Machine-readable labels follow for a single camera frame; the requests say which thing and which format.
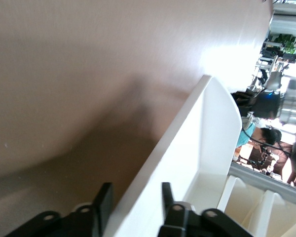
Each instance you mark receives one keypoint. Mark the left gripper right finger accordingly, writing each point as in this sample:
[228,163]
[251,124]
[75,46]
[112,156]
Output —
[182,222]

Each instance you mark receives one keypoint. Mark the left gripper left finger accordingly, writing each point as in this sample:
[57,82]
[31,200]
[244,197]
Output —
[88,222]

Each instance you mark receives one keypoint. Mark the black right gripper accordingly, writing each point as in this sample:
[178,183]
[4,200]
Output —
[266,106]

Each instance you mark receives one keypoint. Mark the white plastic tray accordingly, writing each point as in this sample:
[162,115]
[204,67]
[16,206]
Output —
[212,138]

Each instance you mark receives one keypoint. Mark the person in teal shirt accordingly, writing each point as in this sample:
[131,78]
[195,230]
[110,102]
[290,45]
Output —
[246,134]

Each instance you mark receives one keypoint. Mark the green potted plant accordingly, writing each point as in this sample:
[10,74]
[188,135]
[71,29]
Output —
[287,43]

